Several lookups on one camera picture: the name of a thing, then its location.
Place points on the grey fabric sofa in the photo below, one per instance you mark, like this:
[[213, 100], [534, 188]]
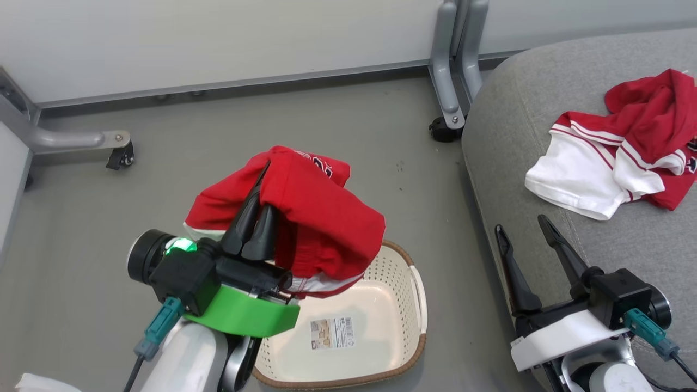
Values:
[[544, 98]]

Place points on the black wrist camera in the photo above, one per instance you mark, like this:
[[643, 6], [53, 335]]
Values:
[[626, 296], [179, 272]]

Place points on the grey partition leg with bracket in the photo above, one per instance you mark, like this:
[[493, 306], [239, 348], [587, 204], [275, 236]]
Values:
[[71, 139]]

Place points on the red and white jersey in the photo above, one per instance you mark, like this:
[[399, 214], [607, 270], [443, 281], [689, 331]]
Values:
[[316, 218], [642, 125]]

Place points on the black caster wheel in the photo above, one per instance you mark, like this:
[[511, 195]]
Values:
[[121, 157], [442, 130]]

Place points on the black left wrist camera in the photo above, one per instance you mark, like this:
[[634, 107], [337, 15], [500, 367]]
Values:
[[179, 272]]

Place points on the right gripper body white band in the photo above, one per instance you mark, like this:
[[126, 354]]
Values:
[[561, 340]]

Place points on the teal right camera connector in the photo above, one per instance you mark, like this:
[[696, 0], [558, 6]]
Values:
[[650, 332]]

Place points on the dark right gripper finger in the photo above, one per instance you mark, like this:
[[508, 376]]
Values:
[[517, 283], [563, 253]]

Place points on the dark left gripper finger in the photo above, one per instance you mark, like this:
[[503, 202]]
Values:
[[266, 239], [245, 218]]

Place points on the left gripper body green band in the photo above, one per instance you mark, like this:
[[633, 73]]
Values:
[[245, 316]]

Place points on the teal left camera connector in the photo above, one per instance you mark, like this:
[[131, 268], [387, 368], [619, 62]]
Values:
[[160, 326]]

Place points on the teal camera connector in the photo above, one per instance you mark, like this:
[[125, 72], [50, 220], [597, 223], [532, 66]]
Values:
[[160, 326], [650, 332]]

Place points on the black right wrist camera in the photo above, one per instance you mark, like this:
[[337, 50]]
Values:
[[626, 296]]

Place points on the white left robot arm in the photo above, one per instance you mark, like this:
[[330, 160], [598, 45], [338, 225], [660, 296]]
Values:
[[190, 359]]

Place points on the paper label sticker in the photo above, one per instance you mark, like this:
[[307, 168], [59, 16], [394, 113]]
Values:
[[332, 333]]

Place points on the white perforated laundry basket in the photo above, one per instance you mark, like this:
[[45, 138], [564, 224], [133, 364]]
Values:
[[370, 316]]

